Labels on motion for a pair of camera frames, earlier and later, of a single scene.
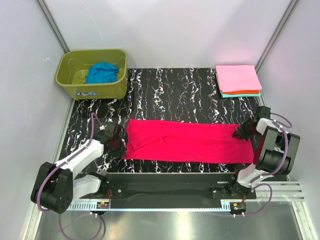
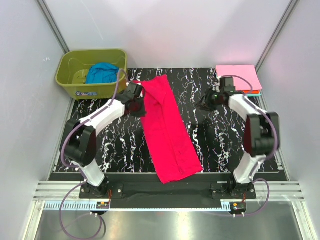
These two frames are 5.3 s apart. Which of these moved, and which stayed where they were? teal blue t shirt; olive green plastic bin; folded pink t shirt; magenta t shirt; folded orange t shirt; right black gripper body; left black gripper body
Moved: right black gripper body; left black gripper body; magenta t shirt
Stayed: folded orange t shirt; teal blue t shirt; folded pink t shirt; olive green plastic bin
